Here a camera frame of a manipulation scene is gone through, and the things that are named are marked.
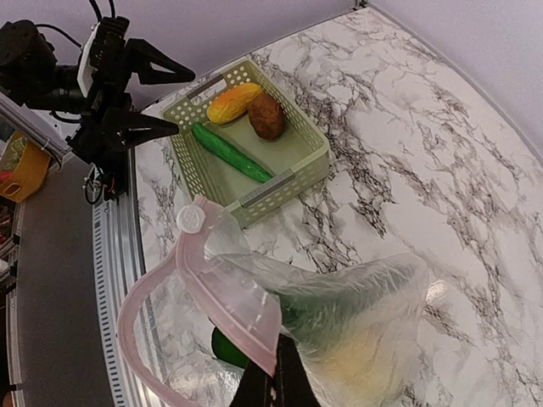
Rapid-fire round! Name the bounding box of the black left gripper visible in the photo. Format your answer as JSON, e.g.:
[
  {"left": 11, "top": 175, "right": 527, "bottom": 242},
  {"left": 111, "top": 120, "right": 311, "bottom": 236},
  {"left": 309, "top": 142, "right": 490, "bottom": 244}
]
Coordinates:
[{"left": 68, "top": 16, "right": 195, "bottom": 165}]

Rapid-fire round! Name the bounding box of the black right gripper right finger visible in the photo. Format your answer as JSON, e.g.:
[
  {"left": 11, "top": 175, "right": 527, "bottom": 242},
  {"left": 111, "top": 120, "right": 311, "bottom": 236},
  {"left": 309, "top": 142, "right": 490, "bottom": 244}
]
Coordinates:
[{"left": 273, "top": 334, "right": 321, "bottom": 407}]

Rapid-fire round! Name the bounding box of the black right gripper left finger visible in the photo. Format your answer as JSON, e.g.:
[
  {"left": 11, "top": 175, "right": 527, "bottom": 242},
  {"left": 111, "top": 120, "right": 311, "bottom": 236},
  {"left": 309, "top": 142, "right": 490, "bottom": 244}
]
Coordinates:
[{"left": 229, "top": 361, "right": 275, "bottom": 407}]

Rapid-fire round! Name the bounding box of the dark green cucumber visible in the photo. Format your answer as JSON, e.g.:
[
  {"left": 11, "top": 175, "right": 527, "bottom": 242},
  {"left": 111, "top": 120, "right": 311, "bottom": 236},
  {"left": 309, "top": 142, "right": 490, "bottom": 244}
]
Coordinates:
[{"left": 211, "top": 327, "right": 249, "bottom": 369}]

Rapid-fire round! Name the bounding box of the green white bok choy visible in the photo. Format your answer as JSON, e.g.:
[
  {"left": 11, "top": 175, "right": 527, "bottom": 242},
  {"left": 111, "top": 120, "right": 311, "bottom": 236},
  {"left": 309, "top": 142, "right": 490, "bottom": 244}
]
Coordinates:
[{"left": 272, "top": 267, "right": 422, "bottom": 349}]

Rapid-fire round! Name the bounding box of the clear zip top bag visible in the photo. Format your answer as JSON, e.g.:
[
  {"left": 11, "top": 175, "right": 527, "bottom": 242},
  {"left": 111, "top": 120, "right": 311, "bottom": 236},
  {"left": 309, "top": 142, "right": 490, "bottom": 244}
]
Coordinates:
[{"left": 117, "top": 196, "right": 428, "bottom": 406}]

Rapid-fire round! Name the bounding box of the light green cucumber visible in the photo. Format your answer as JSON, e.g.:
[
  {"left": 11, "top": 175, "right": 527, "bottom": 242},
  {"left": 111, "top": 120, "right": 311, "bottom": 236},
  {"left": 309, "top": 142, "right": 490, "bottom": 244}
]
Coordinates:
[{"left": 191, "top": 123, "right": 273, "bottom": 184}]

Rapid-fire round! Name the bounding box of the orange yellow mango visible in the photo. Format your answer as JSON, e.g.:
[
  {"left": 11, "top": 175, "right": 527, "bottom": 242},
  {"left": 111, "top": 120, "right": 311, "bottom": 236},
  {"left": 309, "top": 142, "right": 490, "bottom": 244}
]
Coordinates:
[{"left": 206, "top": 82, "right": 263, "bottom": 125}]

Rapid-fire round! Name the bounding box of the beige perforated plastic basket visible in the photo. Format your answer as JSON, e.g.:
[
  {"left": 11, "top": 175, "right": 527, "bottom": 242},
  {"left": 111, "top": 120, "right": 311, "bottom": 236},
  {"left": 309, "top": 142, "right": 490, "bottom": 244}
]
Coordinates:
[{"left": 161, "top": 59, "right": 329, "bottom": 227}]

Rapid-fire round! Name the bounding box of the brown potato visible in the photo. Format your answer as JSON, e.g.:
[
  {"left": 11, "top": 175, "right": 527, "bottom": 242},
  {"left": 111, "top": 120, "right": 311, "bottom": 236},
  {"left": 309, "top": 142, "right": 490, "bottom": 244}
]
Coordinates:
[{"left": 248, "top": 93, "right": 286, "bottom": 141}]

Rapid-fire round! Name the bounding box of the yellow lemon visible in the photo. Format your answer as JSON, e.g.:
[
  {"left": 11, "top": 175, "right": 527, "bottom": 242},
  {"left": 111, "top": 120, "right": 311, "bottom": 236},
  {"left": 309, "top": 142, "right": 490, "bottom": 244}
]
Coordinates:
[{"left": 322, "top": 331, "right": 403, "bottom": 392}]

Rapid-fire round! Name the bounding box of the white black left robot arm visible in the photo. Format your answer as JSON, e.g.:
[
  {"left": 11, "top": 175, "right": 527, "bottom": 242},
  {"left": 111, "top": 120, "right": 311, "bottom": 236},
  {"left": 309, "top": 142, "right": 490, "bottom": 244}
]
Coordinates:
[{"left": 1, "top": 2, "right": 195, "bottom": 172}]

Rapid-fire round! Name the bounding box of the yellow bin outside workcell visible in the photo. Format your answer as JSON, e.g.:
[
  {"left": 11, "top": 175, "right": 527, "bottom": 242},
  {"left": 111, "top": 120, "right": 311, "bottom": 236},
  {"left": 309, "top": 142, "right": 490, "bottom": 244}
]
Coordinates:
[{"left": 1, "top": 131, "right": 51, "bottom": 204}]

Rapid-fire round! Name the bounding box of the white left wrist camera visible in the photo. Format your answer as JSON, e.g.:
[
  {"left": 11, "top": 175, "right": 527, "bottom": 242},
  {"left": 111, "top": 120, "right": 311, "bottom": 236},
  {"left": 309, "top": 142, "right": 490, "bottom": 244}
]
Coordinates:
[{"left": 76, "top": 23, "right": 99, "bottom": 98}]

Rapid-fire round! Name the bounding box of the aluminium front rail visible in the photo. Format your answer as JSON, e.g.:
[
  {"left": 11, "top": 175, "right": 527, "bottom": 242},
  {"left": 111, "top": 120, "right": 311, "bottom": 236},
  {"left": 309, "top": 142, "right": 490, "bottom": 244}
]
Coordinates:
[{"left": 92, "top": 151, "right": 163, "bottom": 406}]

